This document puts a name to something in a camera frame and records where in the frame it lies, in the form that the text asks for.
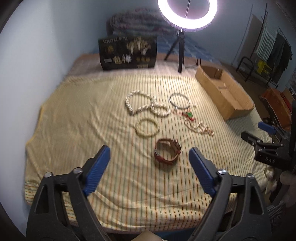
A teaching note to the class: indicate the beige plush toy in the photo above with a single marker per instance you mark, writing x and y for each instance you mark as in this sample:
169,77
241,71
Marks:
286,178

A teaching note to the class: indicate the open cardboard box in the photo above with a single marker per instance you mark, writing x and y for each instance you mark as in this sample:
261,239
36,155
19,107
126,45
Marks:
227,94

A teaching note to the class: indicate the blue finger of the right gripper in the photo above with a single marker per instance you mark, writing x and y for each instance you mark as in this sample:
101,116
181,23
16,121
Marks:
267,128
251,139

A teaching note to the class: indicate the dark hanging clothes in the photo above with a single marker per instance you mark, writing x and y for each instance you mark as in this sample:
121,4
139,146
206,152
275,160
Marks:
279,58

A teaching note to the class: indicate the yellow striped bed sheet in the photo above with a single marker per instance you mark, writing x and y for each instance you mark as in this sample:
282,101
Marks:
149,183

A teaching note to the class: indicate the black snack bag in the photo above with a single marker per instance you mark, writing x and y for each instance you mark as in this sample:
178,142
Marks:
127,52

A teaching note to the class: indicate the black clothes rack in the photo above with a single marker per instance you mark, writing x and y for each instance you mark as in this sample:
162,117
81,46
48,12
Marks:
272,15

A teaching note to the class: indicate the folded floral quilt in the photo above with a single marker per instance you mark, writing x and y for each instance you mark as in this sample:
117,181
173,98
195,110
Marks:
142,21

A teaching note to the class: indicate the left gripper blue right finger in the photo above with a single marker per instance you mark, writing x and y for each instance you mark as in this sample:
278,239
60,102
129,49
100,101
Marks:
237,210

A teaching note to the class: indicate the orange cloth covered stand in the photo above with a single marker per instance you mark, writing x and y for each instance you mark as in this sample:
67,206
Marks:
279,107

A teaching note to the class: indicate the striped white green garment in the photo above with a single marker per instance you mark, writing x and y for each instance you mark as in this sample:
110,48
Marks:
266,42

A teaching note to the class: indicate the white ring light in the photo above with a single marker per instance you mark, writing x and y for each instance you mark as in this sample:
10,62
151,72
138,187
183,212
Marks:
190,16

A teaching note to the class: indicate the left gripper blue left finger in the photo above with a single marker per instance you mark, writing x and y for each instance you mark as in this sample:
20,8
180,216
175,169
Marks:
60,209

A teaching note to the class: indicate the yellow black crate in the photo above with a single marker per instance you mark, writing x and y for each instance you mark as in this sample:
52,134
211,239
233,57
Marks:
263,69

